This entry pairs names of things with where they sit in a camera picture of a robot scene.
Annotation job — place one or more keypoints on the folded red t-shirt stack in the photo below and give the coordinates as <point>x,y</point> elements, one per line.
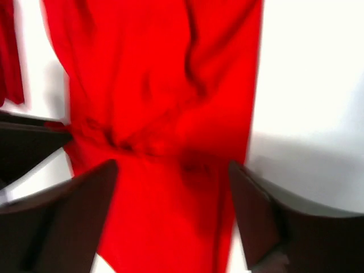
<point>11,78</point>

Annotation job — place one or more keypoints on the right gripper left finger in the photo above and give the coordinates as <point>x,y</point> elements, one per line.
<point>58,229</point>

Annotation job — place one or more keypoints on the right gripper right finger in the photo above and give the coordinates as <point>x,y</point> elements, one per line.
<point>284,232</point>

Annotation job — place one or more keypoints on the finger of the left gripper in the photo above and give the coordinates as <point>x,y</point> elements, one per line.
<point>26,141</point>

